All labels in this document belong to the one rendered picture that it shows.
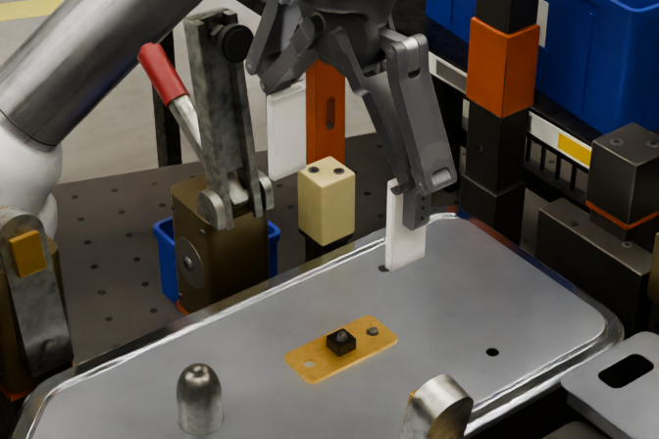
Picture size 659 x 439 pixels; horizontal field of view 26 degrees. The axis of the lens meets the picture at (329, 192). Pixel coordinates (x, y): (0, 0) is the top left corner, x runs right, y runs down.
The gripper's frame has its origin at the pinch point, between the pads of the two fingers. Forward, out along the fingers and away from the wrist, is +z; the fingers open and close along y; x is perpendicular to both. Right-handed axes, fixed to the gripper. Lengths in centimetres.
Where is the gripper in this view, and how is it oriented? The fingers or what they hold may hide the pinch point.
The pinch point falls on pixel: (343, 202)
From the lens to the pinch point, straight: 100.0
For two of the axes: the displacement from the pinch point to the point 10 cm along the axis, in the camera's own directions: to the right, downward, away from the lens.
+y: 6.0, 4.5, -6.6
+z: 0.0, 8.3, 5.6
